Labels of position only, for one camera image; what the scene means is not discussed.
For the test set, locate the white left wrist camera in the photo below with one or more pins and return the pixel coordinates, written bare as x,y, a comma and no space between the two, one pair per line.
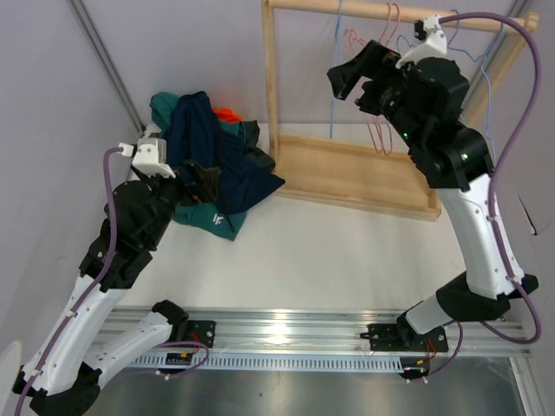
148,158

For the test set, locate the orange mesh shorts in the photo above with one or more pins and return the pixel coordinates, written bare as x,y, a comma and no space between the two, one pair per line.
227,115

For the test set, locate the navy blue shorts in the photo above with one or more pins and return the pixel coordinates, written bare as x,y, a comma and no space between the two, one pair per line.
194,133

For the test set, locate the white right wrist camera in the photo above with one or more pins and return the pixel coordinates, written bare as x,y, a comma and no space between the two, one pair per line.
434,44

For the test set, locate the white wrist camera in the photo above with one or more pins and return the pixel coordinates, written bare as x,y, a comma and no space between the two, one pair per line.
148,158
434,44

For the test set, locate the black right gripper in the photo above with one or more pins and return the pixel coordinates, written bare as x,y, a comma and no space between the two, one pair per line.
376,61

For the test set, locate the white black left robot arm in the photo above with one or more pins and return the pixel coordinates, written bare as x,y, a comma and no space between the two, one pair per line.
67,374

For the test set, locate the pink hanger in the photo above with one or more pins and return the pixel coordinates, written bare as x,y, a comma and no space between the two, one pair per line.
380,134
394,19

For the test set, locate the slotted grey cable duct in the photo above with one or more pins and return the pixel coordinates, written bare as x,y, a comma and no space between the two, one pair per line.
357,363

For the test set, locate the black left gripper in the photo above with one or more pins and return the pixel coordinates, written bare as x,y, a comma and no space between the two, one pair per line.
205,189

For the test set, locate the black shorts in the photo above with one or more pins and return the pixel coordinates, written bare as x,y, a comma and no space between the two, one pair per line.
252,151

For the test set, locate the wooden clothes rack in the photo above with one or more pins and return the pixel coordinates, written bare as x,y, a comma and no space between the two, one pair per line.
340,173

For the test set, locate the teal green shorts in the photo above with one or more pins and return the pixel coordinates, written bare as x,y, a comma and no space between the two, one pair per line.
205,216

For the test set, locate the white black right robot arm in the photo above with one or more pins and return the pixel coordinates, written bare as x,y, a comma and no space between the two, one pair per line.
421,99

